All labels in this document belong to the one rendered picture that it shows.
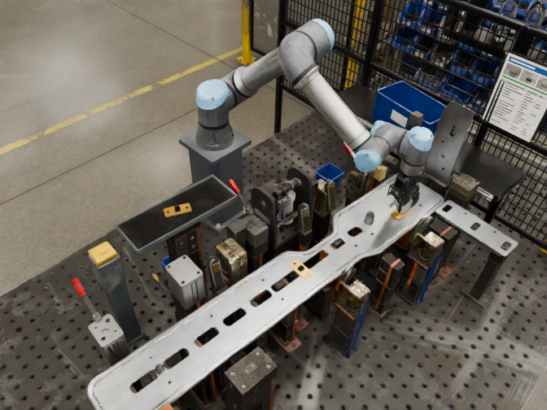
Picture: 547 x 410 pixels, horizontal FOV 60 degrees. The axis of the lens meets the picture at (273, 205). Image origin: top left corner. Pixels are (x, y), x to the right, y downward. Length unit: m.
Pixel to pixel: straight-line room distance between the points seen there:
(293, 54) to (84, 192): 2.29
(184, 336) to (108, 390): 0.24
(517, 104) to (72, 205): 2.65
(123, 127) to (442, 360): 3.01
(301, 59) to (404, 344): 1.05
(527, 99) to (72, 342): 1.87
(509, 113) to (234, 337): 1.34
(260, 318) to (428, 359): 0.66
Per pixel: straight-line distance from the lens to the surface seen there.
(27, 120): 4.32
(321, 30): 1.56
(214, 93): 1.73
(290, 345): 1.73
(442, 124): 1.87
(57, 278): 2.05
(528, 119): 2.04
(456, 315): 1.95
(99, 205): 3.33
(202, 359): 1.38
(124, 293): 1.58
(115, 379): 1.40
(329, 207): 1.74
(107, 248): 1.45
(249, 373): 1.32
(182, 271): 1.42
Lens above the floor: 2.22
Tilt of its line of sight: 44 degrees down
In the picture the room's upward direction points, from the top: 2 degrees clockwise
